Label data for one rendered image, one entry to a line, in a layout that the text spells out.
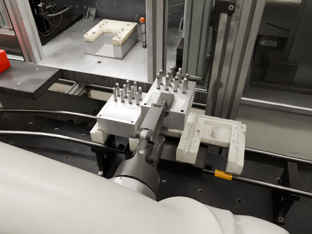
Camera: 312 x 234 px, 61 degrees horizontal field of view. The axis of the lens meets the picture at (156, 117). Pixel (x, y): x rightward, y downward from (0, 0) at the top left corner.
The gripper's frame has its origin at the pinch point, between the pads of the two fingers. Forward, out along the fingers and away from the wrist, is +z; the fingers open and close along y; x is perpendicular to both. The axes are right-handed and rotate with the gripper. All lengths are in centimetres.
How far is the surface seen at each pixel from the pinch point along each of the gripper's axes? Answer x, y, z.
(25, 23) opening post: 47, 7, 20
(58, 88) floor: 126, -98, 121
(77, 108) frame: 48, -37, 35
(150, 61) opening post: 8.7, 1.3, 18.8
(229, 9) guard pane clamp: -9.6, 17.0, 18.2
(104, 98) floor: 81, -98, 119
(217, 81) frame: -9.8, -2.3, 19.2
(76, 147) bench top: 31.6, -28.6, 7.8
